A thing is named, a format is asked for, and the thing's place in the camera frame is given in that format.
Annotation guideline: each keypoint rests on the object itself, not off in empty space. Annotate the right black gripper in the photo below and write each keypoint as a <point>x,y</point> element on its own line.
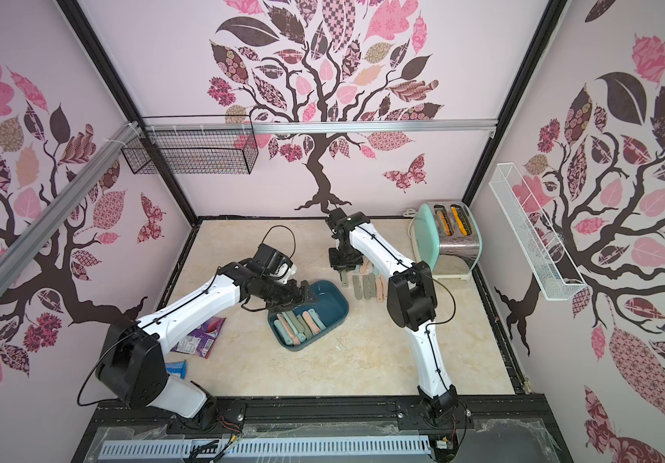
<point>344,255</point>

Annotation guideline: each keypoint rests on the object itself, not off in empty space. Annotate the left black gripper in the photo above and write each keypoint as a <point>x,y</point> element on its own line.
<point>290,299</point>

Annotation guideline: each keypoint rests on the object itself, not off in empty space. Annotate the green fruit knife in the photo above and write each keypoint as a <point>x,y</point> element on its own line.
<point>369,286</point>
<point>358,289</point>

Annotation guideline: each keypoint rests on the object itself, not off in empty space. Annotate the teal plastic storage box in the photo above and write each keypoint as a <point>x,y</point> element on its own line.
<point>310,321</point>

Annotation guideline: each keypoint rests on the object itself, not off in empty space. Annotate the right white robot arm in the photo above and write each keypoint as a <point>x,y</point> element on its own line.
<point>411,300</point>

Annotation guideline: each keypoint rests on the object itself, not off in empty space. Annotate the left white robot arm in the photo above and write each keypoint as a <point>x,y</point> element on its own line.
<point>133,360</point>

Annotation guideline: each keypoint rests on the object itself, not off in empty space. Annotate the purple snack packet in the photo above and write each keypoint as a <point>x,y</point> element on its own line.
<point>201,340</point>

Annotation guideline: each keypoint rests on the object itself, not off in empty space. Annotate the mint green toaster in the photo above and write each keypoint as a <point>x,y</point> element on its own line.
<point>444,234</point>

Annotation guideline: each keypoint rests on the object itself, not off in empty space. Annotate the blue snack packet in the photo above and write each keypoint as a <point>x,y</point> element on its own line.
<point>179,369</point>

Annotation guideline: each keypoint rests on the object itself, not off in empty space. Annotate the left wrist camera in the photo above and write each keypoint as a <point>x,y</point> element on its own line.
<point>272,263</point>

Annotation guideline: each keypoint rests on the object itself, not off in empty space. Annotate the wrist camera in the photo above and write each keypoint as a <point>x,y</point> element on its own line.
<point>272,263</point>
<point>341,223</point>

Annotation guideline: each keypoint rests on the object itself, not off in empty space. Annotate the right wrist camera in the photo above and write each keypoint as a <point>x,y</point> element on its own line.
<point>341,223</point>

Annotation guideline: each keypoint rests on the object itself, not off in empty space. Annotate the black wire basket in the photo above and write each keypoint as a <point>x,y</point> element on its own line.
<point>213,145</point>

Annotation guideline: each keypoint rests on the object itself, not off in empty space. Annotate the white slotted cable duct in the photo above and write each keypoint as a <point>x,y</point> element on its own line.
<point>257,449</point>

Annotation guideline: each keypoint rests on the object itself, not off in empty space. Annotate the white wire shelf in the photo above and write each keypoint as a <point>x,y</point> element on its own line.
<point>522,199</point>

